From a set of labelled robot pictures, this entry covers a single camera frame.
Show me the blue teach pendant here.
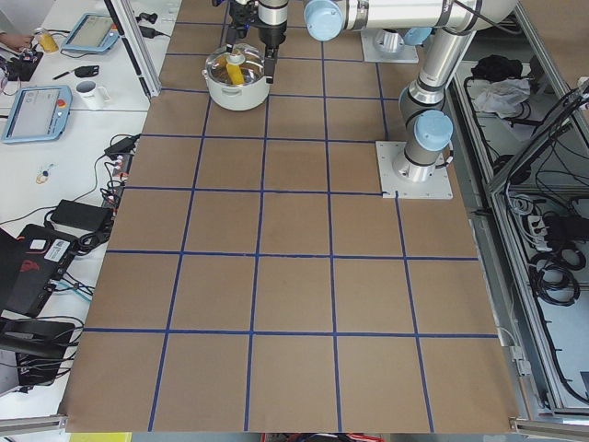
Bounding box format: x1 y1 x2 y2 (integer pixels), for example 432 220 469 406
1 86 73 144
62 13 120 53

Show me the glass pot lid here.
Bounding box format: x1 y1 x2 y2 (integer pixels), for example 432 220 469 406
202 43 265 87

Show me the yellow corn cob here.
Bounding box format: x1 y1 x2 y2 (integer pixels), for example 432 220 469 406
225 51 245 86

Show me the orange juice bottle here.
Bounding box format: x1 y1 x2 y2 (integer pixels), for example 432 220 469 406
33 28 59 53

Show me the aluminium frame post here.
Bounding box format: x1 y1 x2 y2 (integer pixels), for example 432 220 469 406
104 0 161 99

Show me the white mug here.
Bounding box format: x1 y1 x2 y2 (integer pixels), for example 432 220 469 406
75 80 111 111

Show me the brown paper table mat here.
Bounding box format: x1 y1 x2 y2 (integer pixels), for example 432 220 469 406
61 1 518 434

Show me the white cooking pot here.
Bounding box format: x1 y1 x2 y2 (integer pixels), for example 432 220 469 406
202 43 270 111

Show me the black power brick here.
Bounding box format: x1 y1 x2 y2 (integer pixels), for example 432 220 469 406
51 200 113 231

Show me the white crumpled cloth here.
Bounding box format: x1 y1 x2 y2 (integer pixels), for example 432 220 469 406
473 79 530 118

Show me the black pen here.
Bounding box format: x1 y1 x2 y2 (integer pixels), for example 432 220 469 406
52 70 75 80

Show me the far blue teach pendant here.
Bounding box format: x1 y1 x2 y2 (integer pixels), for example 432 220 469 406
62 13 120 53

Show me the near blue teach pendant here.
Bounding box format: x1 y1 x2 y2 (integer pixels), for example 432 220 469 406
1 86 73 144

